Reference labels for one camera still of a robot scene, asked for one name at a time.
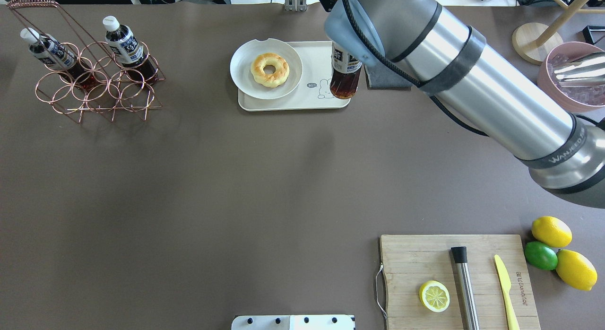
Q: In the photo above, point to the tea bottle front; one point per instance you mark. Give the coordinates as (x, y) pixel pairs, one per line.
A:
(346, 70)

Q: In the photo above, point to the tea bottle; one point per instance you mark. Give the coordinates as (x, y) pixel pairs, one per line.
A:
(346, 70)
(58, 58)
(129, 52)

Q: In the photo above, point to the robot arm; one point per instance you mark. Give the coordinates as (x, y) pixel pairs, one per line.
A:
(452, 63)

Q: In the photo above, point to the cream rectangular tray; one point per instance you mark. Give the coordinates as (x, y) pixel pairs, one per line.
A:
(308, 86)

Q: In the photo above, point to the tea bottle rear right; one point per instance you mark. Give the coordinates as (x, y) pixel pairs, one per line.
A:
(129, 52)

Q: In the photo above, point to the black framed tray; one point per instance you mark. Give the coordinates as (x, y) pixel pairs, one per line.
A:
(593, 34)

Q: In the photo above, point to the tea bottle rear left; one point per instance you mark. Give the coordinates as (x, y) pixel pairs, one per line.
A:
(58, 58)

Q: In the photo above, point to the glazed donut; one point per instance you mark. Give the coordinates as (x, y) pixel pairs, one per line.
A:
(270, 70)

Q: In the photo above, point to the white round plate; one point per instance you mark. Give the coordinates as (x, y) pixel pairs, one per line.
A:
(246, 54)

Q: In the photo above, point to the grey folded cloth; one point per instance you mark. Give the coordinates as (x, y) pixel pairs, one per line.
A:
(378, 76)

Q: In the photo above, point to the wooden stand with round base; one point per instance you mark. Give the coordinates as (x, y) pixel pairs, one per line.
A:
(534, 41)

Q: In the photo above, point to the pink bowl with ice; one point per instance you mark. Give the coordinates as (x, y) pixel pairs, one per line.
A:
(574, 100)

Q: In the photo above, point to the steel ice scoop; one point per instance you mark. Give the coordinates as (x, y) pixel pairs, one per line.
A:
(586, 71)

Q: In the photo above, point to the wooden cutting board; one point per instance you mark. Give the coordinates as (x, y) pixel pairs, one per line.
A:
(411, 260)

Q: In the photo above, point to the half lemon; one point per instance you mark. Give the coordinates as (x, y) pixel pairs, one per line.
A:
(434, 296)

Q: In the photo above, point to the yellow lemon upper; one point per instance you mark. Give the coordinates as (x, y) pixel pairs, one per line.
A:
(551, 231)

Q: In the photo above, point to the yellow lemon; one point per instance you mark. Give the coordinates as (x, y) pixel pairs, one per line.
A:
(551, 231)
(576, 270)

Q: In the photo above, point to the yellow plastic knife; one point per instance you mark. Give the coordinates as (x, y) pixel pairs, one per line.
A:
(505, 282)

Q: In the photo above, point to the green lime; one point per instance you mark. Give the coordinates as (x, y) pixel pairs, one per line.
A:
(540, 255)

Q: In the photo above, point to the steel muddler black tip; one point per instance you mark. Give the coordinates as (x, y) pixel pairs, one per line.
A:
(459, 255)

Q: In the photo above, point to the yellow lemon lower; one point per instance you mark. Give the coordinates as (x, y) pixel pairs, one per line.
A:
(576, 270)

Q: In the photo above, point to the aluminium frame post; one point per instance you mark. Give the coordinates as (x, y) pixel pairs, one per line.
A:
(296, 5)

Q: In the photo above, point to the copper wire bottle rack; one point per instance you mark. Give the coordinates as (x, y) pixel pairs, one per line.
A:
(115, 93)

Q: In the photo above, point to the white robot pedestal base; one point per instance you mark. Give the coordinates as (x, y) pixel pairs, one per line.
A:
(329, 321)

